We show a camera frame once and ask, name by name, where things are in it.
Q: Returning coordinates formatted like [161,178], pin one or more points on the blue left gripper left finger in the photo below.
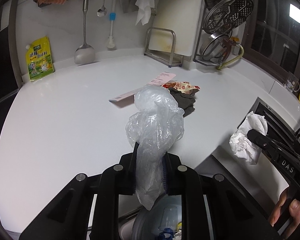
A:
[134,163]

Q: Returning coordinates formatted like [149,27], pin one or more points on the steel spoon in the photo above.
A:
[102,11]

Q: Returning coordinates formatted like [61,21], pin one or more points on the right hand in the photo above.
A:
[294,209]

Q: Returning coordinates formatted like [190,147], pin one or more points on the blue white bottle brush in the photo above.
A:
[112,17]

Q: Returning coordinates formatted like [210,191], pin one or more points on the red orange snack wrapper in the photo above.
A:
[184,87]

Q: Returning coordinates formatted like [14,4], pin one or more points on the grey perforated trash bin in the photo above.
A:
[146,224]

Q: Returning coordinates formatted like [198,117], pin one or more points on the steel spatula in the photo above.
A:
[85,54]

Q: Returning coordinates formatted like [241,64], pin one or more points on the dark framed window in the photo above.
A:
[275,38]

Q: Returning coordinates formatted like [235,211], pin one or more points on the blue plastic bag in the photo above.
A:
[166,234]

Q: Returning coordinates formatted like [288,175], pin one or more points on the steel cutting board rack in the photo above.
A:
[166,56]

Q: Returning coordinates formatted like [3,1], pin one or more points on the clear plastic bag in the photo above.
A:
[156,126]

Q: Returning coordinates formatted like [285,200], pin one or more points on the perforated steel steamer plate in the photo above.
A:
[227,15]

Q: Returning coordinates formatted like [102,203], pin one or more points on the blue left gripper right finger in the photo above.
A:
[164,172]

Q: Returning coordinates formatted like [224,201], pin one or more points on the yellow seasoning pouch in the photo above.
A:
[38,59]

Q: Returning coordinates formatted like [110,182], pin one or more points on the white cutting board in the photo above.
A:
[181,16]

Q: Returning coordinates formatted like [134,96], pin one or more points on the glass pot lid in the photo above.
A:
[215,46]

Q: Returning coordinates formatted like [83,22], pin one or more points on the glass mug on sill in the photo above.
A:
[292,83]

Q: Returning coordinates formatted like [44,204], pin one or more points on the clear plastic cup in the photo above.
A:
[169,218]

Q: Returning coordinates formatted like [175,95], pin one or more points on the white hanging cloth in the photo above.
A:
[144,11]

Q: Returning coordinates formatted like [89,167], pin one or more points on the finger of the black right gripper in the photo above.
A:
[260,140]

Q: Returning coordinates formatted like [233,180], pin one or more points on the dark grey rag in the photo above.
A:
[184,100]

